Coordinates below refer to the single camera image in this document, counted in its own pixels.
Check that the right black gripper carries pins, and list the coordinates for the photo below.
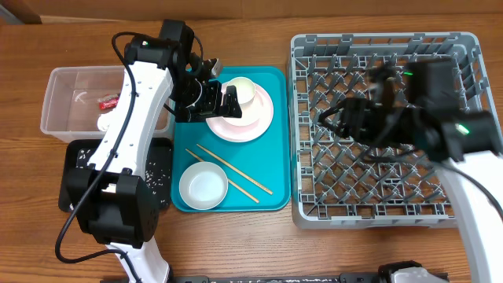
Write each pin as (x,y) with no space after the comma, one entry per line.
(352,122)

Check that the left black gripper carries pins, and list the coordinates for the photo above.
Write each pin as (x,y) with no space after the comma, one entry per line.
(211,105)

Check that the white cup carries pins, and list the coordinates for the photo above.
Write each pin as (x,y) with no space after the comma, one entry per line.
(245,89)

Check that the white bowl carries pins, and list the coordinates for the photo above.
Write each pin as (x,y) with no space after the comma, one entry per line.
(203,186)

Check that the white rice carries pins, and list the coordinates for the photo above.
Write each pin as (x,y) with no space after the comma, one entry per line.
(158,174)

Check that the red foil wrapper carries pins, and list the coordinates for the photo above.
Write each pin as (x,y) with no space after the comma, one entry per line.
(108,101)

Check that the white napkin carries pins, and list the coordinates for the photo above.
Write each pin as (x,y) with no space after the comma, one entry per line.
(103,123)

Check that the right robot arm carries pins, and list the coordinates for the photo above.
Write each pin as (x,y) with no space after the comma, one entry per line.
(464,147)

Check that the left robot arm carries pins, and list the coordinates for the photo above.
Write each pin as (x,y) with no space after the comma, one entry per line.
(110,198)

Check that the grey dishwasher rack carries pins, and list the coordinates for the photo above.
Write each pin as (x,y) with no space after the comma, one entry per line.
(341,184)

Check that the large white plate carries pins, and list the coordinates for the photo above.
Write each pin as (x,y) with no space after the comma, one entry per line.
(264,114)

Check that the upper wooden chopstick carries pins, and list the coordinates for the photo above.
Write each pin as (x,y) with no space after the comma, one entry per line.
(241,173)

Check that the teal serving tray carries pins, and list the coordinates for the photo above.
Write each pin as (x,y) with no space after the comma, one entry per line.
(266,159)

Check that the black plastic tray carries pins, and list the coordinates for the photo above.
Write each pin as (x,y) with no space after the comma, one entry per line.
(78,153)

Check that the clear plastic bin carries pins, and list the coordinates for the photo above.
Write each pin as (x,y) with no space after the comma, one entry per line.
(70,109)

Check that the cardboard backdrop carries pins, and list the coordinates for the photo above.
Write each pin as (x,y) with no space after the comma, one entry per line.
(40,11)

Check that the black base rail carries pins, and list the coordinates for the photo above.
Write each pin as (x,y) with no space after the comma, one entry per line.
(342,278)

